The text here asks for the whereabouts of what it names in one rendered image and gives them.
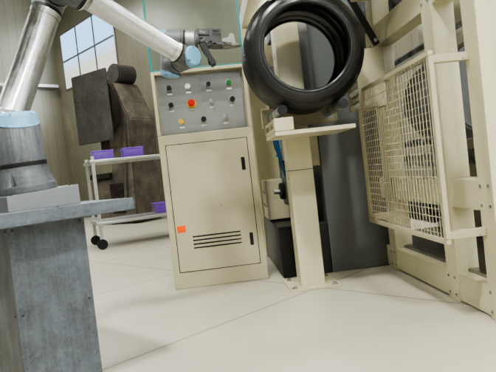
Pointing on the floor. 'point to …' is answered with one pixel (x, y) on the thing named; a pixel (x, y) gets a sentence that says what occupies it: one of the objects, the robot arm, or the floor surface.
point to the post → (299, 166)
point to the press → (118, 134)
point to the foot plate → (311, 285)
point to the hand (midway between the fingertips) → (238, 46)
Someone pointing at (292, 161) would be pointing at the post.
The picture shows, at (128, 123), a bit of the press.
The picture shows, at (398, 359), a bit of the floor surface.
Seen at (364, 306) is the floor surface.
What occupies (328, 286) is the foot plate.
